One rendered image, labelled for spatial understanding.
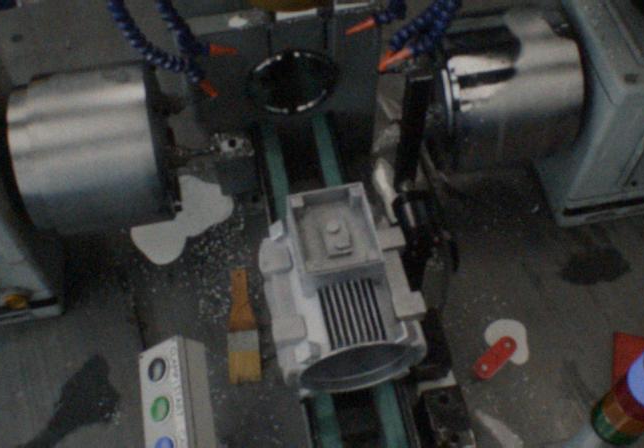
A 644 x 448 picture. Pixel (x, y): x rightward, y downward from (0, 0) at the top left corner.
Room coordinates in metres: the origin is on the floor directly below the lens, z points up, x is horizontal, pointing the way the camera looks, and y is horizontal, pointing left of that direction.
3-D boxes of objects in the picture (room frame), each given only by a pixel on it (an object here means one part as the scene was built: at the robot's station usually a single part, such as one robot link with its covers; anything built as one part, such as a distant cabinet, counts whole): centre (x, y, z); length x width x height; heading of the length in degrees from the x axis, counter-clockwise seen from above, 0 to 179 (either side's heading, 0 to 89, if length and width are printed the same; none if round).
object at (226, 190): (0.80, 0.15, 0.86); 0.07 x 0.06 x 0.12; 100
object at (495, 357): (0.45, -0.27, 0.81); 0.09 x 0.03 x 0.02; 132
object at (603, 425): (0.28, -0.36, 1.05); 0.06 x 0.06 x 0.04
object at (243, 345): (0.51, 0.13, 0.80); 0.21 x 0.05 x 0.01; 6
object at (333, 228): (0.49, -0.01, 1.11); 0.12 x 0.11 x 0.07; 12
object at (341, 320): (0.45, -0.02, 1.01); 0.20 x 0.19 x 0.19; 12
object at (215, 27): (0.91, 0.06, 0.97); 0.30 x 0.11 x 0.34; 100
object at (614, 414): (0.28, -0.36, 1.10); 0.06 x 0.06 x 0.04
